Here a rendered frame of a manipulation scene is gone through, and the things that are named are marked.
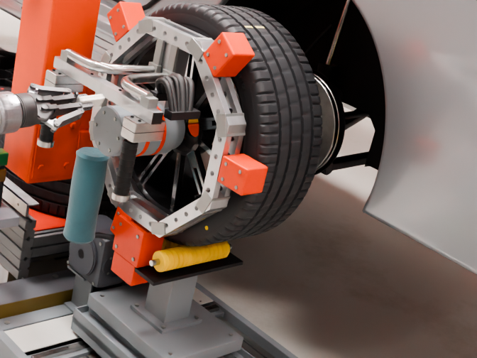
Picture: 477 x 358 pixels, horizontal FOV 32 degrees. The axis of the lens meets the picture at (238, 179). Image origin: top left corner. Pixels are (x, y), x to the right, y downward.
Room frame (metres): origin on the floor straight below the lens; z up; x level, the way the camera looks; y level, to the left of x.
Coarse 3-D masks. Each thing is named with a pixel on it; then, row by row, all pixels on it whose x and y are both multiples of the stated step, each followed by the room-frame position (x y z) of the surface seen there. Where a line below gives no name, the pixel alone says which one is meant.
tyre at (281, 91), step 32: (256, 32) 2.11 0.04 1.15; (288, 32) 2.21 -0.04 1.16; (128, 64) 2.30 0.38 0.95; (256, 64) 2.00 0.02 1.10; (288, 64) 2.10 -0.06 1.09; (256, 96) 1.96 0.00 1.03; (288, 96) 2.03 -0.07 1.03; (256, 128) 1.95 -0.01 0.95; (288, 128) 1.99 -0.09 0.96; (320, 128) 2.08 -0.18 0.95; (256, 160) 1.93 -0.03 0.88; (288, 160) 1.99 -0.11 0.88; (288, 192) 2.03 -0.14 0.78; (224, 224) 1.96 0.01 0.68; (256, 224) 2.03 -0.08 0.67
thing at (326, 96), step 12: (324, 84) 2.42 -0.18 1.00; (324, 96) 2.39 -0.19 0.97; (324, 108) 2.38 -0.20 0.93; (336, 108) 2.38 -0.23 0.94; (324, 120) 2.37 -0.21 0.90; (336, 120) 2.37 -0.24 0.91; (324, 132) 2.37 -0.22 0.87; (336, 132) 2.36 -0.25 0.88; (324, 144) 2.36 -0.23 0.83; (336, 144) 2.36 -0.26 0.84; (324, 156) 2.35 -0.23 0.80
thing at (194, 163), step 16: (144, 64) 2.29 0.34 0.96; (192, 64) 2.16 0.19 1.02; (208, 112) 2.14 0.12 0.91; (208, 128) 2.08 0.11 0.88; (192, 144) 2.17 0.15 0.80; (208, 144) 2.09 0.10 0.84; (144, 160) 2.28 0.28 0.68; (160, 160) 2.19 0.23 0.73; (176, 160) 2.15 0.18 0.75; (192, 160) 2.11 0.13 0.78; (144, 176) 2.23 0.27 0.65; (160, 176) 2.28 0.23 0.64; (176, 176) 2.14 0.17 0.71; (192, 176) 2.35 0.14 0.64; (144, 192) 2.19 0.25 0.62; (160, 192) 2.21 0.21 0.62; (176, 192) 2.13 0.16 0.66; (192, 192) 2.28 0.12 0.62; (160, 208) 2.13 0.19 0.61; (176, 208) 2.13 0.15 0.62
